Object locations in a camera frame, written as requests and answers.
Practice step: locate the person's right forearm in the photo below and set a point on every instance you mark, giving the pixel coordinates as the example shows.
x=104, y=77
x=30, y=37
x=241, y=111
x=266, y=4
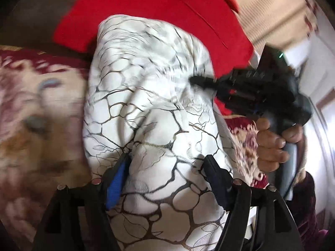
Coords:
x=306, y=204

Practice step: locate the white black-veined coat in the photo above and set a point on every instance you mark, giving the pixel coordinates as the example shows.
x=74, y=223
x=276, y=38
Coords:
x=157, y=136

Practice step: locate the beige dotted curtain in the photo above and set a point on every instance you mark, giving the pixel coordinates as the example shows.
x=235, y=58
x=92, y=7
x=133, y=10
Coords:
x=274, y=10

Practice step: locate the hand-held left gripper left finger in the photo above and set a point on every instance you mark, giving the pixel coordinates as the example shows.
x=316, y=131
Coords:
x=116, y=184

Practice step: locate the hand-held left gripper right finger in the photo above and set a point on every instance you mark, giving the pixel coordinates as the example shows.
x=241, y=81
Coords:
x=218, y=188

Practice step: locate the red floral sofa blanket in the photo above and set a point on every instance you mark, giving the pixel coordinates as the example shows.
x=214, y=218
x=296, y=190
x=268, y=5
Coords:
x=39, y=125

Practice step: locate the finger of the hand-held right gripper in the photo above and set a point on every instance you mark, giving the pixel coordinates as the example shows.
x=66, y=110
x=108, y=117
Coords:
x=202, y=81

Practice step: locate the person's right hand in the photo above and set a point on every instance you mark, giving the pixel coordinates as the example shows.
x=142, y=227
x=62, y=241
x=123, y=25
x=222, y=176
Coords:
x=269, y=146

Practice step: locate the brown leather sofa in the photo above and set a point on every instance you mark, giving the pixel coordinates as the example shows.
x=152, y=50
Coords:
x=34, y=18

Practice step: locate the red cushion cover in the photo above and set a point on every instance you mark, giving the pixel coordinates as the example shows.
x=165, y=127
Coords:
x=157, y=2

